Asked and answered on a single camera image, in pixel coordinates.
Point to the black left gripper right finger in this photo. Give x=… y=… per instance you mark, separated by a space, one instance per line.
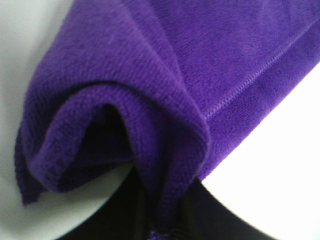
x=247 y=213

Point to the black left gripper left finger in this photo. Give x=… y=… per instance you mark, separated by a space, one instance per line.
x=122 y=217

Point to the purple microfibre towel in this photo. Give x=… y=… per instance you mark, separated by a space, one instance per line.
x=171 y=85

